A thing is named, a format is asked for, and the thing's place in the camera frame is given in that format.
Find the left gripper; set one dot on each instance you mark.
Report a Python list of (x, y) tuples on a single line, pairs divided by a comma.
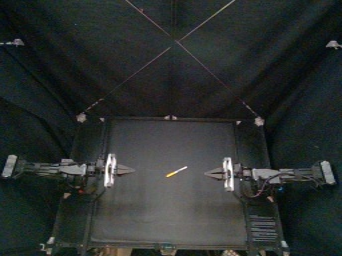
[(109, 170)]

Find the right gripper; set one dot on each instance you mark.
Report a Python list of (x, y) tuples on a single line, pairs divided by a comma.
[(227, 174)]

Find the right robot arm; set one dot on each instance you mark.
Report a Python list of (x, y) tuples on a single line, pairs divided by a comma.
[(284, 174)]

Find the grey marker pen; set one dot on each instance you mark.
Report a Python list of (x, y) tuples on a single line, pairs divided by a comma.
[(176, 172)]

